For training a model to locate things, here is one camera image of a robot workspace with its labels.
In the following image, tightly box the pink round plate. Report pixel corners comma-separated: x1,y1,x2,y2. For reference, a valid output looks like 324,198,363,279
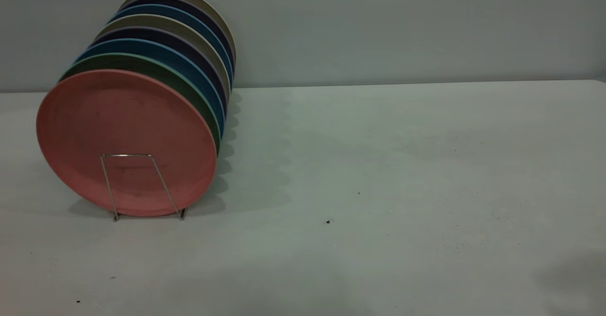
36,69,218,217

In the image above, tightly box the green round plate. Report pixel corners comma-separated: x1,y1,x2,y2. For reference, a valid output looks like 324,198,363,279
59,53,222,155

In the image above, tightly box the blue round plate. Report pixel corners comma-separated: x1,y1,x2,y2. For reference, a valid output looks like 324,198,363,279
73,38,227,132
109,4,234,89

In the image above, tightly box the dark purple round plate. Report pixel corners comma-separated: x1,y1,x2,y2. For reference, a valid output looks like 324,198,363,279
92,26,230,117
121,0,236,77

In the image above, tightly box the metal wire plate rack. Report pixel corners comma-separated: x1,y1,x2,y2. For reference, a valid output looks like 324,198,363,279
100,153,187,222

